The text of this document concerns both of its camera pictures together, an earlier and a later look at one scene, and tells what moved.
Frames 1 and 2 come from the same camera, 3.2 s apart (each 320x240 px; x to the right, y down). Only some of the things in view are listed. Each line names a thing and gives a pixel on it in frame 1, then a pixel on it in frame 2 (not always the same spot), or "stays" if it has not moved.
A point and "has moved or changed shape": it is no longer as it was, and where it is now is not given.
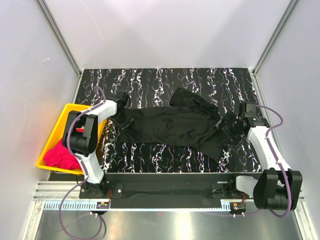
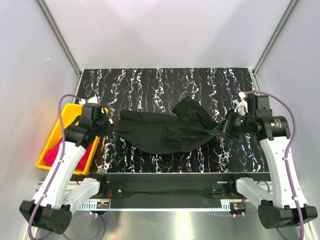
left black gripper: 113,119 → 104,116
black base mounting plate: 187,190 stays
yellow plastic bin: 57,135 stays
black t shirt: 191,121 has moved or changed shape
